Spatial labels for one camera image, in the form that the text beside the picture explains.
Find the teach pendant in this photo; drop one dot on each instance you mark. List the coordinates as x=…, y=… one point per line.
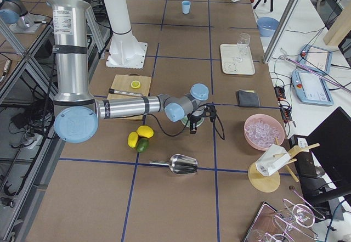
x=311, y=89
x=316, y=58

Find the blue plastic bowl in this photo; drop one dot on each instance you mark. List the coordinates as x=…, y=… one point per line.
x=267, y=26

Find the yellow lemon front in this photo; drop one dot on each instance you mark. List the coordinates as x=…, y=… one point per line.
x=145, y=131

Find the green lime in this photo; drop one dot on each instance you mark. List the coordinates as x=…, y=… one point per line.
x=142, y=145

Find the steel ice scoop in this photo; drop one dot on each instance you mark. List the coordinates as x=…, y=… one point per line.
x=179, y=164

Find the yellow lemon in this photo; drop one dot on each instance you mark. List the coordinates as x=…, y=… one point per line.
x=132, y=140
x=145, y=131

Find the cream bear print tray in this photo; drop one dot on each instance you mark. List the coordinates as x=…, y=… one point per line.
x=235, y=63

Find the black monitor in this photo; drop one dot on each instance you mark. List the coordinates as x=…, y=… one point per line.
x=333, y=154

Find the glasses on metal tray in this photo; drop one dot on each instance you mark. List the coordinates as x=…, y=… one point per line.
x=291, y=223

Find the light blue plastic cup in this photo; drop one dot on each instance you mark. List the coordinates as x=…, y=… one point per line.
x=186, y=7

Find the wooden cutting board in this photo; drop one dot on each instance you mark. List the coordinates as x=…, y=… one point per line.
x=129, y=86

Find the grey folded cloth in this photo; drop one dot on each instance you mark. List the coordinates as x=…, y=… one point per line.
x=247, y=99

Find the aluminium frame post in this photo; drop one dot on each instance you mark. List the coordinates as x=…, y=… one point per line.
x=287, y=14

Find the half lemon slice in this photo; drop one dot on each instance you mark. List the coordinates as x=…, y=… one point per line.
x=135, y=84

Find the pink bowl of ice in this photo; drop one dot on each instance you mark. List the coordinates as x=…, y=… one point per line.
x=262, y=131

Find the lower teach pendant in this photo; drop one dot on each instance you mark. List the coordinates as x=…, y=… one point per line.
x=311, y=89

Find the white paper carton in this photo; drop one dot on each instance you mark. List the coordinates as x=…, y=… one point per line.
x=272, y=160

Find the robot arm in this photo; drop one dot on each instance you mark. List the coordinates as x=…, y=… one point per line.
x=18, y=18
x=77, y=112

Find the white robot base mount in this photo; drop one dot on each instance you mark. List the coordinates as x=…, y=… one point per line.
x=125, y=51

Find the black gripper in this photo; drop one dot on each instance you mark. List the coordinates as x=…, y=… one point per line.
x=196, y=116

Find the upper teach pendant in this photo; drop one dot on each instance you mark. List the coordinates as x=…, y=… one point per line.
x=316, y=58

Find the yellow lemon back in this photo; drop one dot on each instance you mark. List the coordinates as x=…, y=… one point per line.
x=132, y=140

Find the clear wine glass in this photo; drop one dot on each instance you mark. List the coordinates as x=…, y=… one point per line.
x=243, y=42

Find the wooden cup stand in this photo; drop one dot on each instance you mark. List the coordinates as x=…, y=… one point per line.
x=271, y=183

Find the green ceramic bowl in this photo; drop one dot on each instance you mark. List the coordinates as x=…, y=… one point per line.
x=185, y=121

